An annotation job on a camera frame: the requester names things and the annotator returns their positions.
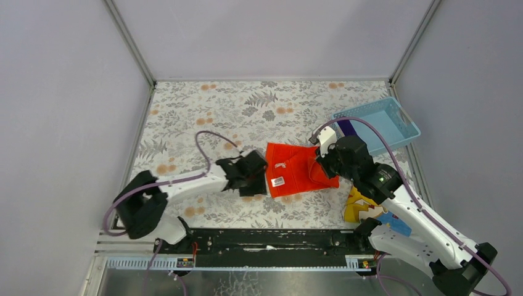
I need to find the yellow blue Pokemon towel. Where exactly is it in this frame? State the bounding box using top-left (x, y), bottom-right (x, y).
top-left (342, 186), bottom-right (412, 237)

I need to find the white slotted cable duct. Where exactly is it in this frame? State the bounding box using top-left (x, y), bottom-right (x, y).
top-left (106, 255), bottom-right (373, 272)

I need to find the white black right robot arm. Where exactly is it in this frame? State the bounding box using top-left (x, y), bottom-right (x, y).
top-left (310, 136), bottom-right (497, 295)

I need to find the purple towel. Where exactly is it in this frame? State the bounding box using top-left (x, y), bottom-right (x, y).
top-left (337, 120), bottom-right (358, 136)

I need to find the orange towel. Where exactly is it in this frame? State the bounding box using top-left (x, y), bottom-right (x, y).
top-left (265, 142), bottom-right (340, 198)

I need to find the floral patterned table mat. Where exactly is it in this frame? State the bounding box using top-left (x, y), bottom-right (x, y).
top-left (132, 81), bottom-right (389, 229)

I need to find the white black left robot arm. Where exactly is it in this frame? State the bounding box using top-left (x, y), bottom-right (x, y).
top-left (113, 149), bottom-right (268, 245)

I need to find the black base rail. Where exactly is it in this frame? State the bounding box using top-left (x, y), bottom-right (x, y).
top-left (154, 228), bottom-right (379, 271)

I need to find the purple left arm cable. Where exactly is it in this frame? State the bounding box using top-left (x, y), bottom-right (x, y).
top-left (102, 130), bottom-right (242, 238)

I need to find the light blue plastic basket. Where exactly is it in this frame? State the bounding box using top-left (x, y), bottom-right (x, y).
top-left (331, 97), bottom-right (421, 157)

